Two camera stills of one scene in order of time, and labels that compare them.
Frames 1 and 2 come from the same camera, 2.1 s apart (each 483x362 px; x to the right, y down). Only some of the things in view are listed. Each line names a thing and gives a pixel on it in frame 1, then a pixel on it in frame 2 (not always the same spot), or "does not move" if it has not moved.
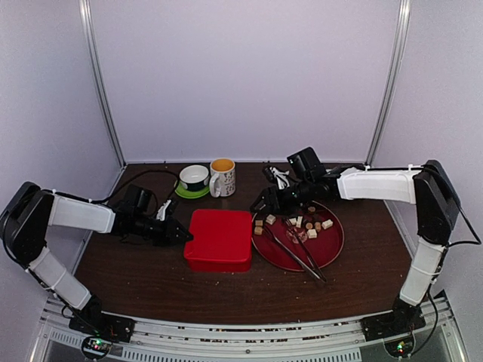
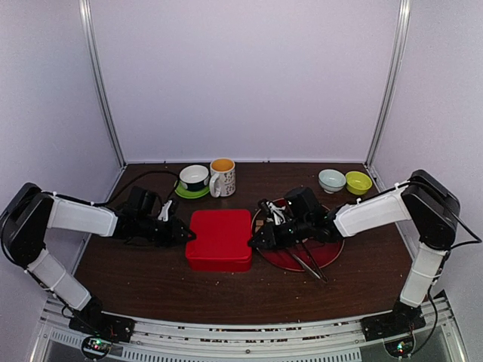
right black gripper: [267, 194] -> [270, 238]
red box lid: [219, 234] does not move
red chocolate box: [219, 265] does not move
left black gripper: [169, 237] does not move
